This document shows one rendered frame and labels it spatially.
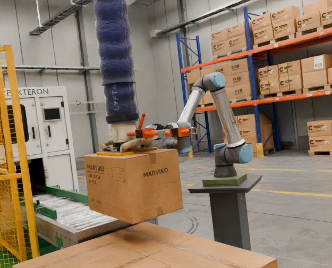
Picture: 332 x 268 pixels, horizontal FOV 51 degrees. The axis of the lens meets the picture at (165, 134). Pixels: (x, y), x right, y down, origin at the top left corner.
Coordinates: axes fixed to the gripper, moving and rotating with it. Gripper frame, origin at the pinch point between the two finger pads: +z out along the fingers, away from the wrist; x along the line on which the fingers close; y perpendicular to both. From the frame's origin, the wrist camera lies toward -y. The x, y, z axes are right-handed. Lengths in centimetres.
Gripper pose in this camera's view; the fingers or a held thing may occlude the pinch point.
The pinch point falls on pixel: (147, 133)
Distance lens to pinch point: 219.2
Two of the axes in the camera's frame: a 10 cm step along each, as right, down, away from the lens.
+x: -1.2, -9.9, -0.4
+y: -6.2, 0.5, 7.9
